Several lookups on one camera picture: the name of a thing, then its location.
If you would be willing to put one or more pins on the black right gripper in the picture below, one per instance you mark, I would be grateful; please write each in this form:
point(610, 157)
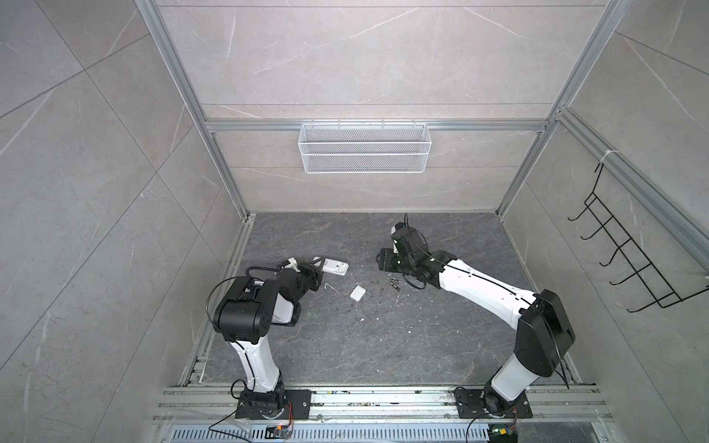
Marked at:
point(384, 259)

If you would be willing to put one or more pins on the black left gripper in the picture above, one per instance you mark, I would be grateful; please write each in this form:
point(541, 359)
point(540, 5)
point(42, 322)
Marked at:
point(314, 271)

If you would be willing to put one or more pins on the white remote control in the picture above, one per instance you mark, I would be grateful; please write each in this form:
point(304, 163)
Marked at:
point(335, 267)

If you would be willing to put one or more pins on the white remote battery cover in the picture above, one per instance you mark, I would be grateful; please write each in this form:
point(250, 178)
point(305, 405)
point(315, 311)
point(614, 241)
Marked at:
point(358, 293)

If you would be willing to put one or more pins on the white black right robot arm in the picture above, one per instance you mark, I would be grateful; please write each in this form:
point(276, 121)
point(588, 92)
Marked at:
point(543, 331)

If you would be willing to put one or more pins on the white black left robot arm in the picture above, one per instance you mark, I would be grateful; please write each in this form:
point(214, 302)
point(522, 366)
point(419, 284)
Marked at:
point(258, 299)

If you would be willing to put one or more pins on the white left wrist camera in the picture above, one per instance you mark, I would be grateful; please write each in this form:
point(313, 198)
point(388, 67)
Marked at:
point(290, 263)

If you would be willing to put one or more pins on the white wire mesh basket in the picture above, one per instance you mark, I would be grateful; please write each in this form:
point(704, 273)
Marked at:
point(381, 148)

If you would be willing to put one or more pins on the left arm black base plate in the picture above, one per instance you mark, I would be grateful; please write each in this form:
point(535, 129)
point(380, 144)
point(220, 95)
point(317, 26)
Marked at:
point(278, 405)

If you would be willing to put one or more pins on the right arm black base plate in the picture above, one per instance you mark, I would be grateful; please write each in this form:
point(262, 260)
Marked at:
point(484, 403)

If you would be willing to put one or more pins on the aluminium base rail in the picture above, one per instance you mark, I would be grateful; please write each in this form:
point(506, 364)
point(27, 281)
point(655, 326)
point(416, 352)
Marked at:
point(545, 403)

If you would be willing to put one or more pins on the black wire hook rack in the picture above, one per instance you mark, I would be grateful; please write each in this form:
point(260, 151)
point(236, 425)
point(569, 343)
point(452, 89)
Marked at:
point(626, 248)

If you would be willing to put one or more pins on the aluminium frame profile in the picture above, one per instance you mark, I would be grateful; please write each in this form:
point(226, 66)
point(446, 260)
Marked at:
point(153, 19)

